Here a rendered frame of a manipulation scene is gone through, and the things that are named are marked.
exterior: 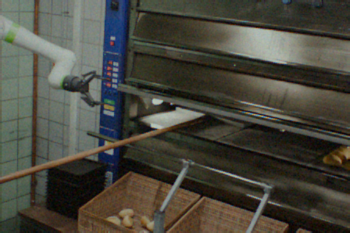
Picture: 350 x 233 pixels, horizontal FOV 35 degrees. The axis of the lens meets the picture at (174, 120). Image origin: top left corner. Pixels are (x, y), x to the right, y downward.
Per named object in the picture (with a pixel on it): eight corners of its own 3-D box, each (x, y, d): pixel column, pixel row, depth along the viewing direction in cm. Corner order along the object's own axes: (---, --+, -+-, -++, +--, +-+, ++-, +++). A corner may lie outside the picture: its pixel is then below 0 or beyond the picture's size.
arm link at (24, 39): (10, 46, 312) (12, 42, 302) (19, 28, 314) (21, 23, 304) (69, 74, 323) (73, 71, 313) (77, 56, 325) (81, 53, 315)
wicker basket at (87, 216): (127, 209, 372) (130, 170, 365) (198, 236, 342) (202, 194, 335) (75, 232, 333) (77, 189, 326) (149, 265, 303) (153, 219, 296)
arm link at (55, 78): (53, 91, 321) (41, 83, 312) (62, 71, 324) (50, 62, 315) (70, 95, 314) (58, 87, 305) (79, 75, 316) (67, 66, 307)
